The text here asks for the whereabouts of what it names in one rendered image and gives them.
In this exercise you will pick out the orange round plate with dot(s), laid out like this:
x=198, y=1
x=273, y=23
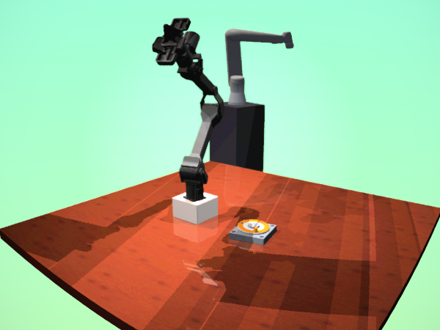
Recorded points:
x=243, y=227

